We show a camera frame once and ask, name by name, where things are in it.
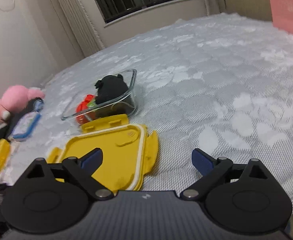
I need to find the yellow container lid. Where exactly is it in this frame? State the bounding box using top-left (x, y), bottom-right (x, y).
top-left (47, 114), bottom-right (158, 193)

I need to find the red plastic figure toy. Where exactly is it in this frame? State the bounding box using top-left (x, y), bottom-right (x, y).
top-left (76, 94), bottom-right (96, 125)

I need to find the clear glass divided container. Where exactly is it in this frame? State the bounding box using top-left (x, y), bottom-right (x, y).
top-left (61, 69), bottom-right (138, 125)

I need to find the black plush cat toy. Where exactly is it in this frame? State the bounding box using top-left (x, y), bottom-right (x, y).
top-left (95, 74), bottom-right (135, 118)

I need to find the green dinosaur figure toy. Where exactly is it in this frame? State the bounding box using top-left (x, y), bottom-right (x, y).
top-left (87, 99), bottom-right (96, 108)

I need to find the blue floral pencil case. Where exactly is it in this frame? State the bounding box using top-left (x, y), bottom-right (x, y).
top-left (8, 112), bottom-right (41, 141)

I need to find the small blue white pouch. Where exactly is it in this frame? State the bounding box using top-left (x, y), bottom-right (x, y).
top-left (33, 99), bottom-right (44, 112)

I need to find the black cloth item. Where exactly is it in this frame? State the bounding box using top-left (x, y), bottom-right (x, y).
top-left (0, 98), bottom-right (40, 141)

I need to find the grey floral mattress cover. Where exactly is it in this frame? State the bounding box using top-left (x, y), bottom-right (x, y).
top-left (0, 14), bottom-right (293, 204)

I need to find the pink plush toy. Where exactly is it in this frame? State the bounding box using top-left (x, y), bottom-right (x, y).
top-left (0, 85), bottom-right (45, 119)

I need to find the beige curtain left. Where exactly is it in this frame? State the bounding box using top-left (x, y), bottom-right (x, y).
top-left (58, 0), bottom-right (105, 57)

